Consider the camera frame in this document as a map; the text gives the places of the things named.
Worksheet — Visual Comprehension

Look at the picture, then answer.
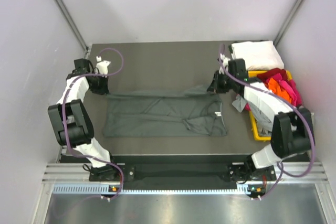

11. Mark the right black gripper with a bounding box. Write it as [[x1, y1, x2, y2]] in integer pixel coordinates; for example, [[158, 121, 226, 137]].
[[207, 71, 236, 94]]

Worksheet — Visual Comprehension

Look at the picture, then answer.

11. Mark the dark grey t shirt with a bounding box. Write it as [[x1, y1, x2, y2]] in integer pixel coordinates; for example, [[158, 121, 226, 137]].
[[103, 85, 227, 137]]

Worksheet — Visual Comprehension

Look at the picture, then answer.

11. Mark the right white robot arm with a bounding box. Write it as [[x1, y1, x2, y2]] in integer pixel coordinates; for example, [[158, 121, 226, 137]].
[[207, 55, 316, 180]]

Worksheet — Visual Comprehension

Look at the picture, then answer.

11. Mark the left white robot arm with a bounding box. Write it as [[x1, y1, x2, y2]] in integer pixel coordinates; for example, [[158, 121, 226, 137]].
[[48, 58, 120, 182]]

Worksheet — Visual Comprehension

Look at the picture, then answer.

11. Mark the yellow plastic basket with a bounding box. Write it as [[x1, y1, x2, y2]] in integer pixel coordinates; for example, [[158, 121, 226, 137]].
[[245, 68, 297, 142]]

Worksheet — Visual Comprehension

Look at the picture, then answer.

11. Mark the dark red t shirt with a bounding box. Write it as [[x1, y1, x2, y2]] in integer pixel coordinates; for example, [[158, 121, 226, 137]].
[[257, 68, 288, 83]]

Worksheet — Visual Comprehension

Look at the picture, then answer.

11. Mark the folded white t shirt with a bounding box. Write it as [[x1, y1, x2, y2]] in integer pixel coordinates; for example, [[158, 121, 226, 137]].
[[231, 40, 284, 71]]

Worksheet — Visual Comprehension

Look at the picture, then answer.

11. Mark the orange t shirt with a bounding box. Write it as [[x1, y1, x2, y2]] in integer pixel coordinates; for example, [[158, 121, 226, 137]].
[[267, 78, 291, 103]]

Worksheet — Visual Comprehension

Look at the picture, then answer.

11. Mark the light grey t shirt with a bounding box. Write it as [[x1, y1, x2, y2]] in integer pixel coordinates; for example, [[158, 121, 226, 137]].
[[232, 94, 273, 136]]

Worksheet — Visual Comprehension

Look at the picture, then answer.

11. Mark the pink t shirt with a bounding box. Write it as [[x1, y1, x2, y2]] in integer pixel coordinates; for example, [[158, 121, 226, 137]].
[[256, 75, 302, 107]]

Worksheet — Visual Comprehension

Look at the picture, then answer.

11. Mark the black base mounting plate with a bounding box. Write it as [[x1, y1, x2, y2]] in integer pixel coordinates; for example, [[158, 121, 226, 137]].
[[92, 154, 276, 189]]

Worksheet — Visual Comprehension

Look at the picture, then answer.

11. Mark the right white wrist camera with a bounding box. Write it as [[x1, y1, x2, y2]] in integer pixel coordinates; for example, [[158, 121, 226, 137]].
[[218, 54, 230, 74]]

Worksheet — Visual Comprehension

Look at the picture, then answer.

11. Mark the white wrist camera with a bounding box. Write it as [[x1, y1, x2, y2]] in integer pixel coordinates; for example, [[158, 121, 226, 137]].
[[218, 54, 230, 74], [94, 56, 111, 78]]

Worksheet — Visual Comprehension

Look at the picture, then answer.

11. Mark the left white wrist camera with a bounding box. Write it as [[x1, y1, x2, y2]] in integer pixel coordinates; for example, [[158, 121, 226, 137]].
[[94, 56, 111, 78]]

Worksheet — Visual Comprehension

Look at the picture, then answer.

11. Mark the slotted grey cable duct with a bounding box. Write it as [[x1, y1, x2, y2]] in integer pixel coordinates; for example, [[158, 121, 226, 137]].
[[52, 184, 263, 196]]

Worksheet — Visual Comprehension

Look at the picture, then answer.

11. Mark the left aluminium corner post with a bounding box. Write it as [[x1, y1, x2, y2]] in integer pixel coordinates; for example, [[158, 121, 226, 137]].
[[54, 0, 89, 54]]

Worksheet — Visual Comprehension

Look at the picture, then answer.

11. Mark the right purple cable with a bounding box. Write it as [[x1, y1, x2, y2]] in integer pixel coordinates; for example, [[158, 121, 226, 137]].
[[218, 43, 316, 200]]

